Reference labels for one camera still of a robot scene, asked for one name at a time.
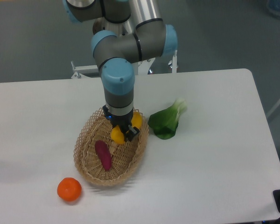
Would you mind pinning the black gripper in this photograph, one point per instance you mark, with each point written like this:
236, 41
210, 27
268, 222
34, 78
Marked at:
123, 122

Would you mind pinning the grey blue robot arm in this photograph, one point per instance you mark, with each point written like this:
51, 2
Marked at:
117, 75

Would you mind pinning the woven wicker basket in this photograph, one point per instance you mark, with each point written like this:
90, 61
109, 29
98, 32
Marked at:
125, 157

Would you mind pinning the purple sweet potato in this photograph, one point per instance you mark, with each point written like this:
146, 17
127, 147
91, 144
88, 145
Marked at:
104, 155

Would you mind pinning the green bok choy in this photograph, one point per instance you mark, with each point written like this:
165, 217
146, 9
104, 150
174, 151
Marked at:
164, 123

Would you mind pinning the orange tangerine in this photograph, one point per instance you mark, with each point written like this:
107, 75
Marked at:
69, 189

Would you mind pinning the blue object top right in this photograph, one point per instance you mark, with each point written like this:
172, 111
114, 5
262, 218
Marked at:
273, 7

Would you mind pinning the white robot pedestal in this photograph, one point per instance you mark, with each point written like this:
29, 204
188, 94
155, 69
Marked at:
139, 44

